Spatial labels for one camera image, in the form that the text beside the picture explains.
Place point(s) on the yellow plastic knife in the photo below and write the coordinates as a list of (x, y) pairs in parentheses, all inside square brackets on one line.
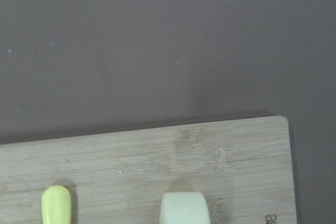
[(56, 205)]

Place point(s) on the bamboo cutting board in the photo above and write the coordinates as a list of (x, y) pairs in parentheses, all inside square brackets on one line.
[(242, 167)]

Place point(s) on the lemon slice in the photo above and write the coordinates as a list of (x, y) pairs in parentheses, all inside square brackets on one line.
[(184, 207)]

